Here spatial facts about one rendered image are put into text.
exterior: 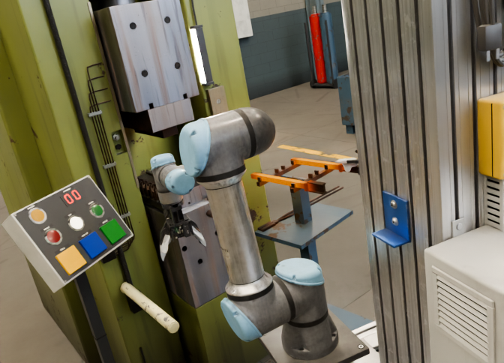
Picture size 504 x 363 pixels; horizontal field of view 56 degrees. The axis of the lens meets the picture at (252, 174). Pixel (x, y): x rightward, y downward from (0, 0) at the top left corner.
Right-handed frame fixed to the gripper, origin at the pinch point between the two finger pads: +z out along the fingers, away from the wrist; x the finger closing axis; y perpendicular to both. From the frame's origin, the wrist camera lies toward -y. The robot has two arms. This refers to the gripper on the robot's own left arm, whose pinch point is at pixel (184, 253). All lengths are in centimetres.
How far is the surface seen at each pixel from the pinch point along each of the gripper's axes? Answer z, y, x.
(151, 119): -39, -44, 6
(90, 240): -9.1, -13.7, -28.0
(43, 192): -9, -90, -45
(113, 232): -7.1, -19.1, -20.0
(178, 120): -35, -48, 18
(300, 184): 1, -29, 60
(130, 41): -70, -44, 6
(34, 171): -20, -89, -46
